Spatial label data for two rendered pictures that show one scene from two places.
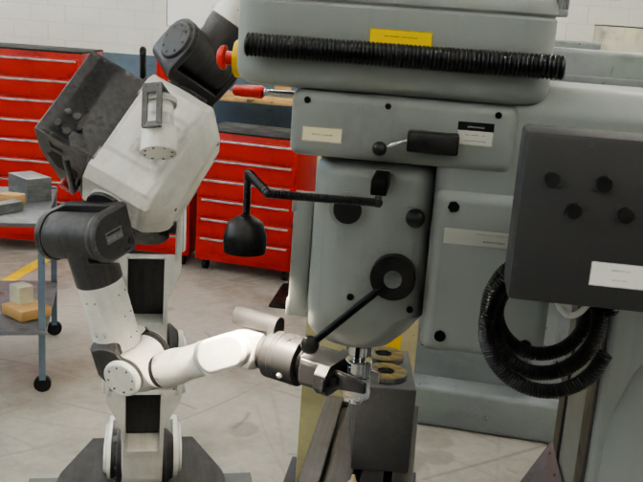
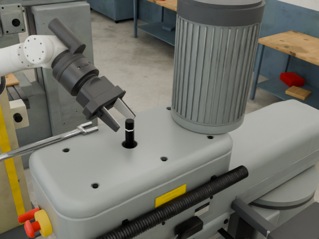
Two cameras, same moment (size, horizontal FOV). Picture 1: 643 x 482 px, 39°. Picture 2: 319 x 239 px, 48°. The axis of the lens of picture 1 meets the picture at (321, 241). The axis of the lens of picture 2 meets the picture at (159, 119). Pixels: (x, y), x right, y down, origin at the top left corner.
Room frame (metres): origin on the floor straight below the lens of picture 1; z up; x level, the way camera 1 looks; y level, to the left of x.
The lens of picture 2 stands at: (0.90, 0.36, 2.39)
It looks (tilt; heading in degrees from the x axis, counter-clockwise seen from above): 32 degrees down; 316
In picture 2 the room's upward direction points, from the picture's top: 2 degrees clockwise
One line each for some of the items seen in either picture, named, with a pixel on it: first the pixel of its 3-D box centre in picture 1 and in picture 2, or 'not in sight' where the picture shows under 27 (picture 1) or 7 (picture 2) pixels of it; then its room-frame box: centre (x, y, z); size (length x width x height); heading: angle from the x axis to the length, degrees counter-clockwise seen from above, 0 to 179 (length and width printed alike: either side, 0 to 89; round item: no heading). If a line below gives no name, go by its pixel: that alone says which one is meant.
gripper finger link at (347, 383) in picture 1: (348, 383); not in sight; (1.42, -0.06, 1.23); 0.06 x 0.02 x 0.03; 61
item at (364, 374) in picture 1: (357, 380); not in sight; (1.45, -0.08, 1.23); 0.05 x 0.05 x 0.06
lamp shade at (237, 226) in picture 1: (245, 232); not in sight; (1.45, 0.13, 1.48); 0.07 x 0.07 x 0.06
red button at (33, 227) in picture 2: (227, 57); (32, 227); (1.48, 0.17, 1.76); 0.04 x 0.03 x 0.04; 173
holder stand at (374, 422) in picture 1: (380, 405); not in sight; (1.80, -0.15, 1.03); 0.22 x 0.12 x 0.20; 0
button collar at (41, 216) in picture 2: (241, 58); (43, 223); (1.48, 0.15, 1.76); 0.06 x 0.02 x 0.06; 173
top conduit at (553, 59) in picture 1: (401, 55); (176, 205); (1.30, -0.10, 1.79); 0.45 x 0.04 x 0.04; 83
